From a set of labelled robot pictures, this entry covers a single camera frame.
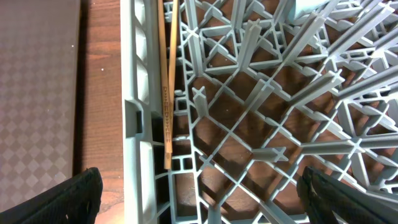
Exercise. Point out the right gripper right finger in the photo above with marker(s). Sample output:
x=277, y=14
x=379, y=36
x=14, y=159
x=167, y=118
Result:
x=326, y=199

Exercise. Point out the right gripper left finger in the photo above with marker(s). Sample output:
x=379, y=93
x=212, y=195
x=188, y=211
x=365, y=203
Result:
x=76, y=200

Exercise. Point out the wooden chopstick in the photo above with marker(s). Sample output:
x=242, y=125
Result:
x=171, y=85
x=164, y=80

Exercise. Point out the light blue rice bowl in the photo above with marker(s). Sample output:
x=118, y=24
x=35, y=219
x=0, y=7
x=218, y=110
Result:
x=302, y=7

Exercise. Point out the grey dishwasher rack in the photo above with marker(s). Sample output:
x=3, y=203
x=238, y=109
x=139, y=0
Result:
x=257, y=99

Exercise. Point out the brown serving tray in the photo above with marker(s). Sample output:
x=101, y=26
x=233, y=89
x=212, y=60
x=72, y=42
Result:
x=39, y=56

